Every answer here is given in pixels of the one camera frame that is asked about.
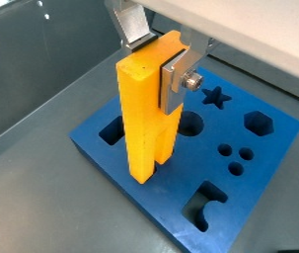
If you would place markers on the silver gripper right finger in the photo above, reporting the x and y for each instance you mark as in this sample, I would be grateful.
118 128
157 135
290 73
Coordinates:
178 72

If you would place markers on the yellow double-square peg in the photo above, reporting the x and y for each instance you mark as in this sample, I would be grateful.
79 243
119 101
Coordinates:
150 129

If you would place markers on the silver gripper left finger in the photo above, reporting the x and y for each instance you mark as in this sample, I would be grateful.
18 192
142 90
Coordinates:
130 20

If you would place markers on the blue shape-sorting block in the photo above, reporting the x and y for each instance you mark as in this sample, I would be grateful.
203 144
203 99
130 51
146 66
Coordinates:
202 193

